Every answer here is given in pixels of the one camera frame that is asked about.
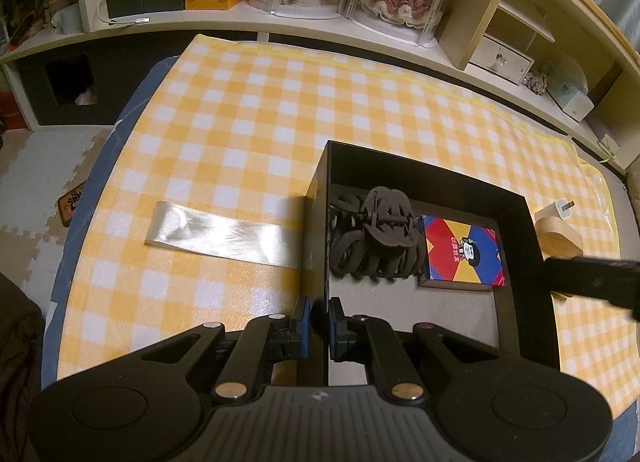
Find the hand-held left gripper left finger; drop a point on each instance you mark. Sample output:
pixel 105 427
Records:
pixel 301 327

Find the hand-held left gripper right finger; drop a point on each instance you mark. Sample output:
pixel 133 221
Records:
pixel 336 328

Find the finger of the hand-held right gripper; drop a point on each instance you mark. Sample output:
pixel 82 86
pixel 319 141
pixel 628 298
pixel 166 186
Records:
pixel 590 277

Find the rounded wooden block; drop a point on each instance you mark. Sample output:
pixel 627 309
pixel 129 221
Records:
pixel 557 237

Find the white charger plug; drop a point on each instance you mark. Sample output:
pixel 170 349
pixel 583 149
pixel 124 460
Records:
pixel 552 209

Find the black hair claw clip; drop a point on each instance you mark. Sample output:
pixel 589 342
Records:
pixel 372 234

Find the silver foil strip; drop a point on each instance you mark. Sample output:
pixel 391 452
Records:
pixel 220 233

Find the colourful card box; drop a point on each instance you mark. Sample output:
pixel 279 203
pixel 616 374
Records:
pixel 460 252

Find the pale boxy device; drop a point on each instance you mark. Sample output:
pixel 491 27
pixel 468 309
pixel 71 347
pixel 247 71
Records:
pixel 570 92

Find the pile of small shells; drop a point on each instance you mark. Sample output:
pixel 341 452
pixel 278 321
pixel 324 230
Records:
pixel 537 81

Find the yellow checked cloth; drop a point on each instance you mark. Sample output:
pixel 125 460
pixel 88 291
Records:
pixel 300 107

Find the small wooden drawer organizer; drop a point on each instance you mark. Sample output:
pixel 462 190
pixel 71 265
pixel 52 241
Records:
pixel 500 59

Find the brown printed tag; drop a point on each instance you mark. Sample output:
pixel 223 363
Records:
pixel 70 206

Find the dark cloth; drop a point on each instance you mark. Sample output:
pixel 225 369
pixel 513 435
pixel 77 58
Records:
pixel 17 367

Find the foam puzzle floor mat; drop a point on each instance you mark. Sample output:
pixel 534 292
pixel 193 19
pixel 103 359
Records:
pixel 40 172

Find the cream wooden shelf unit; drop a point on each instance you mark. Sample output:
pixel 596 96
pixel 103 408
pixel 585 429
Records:
pixel 210 24

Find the black storage cube with hole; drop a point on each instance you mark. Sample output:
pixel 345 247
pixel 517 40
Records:
pixel 110 72

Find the light blue cup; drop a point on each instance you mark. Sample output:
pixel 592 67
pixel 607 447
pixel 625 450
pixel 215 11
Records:
pixel 70 21

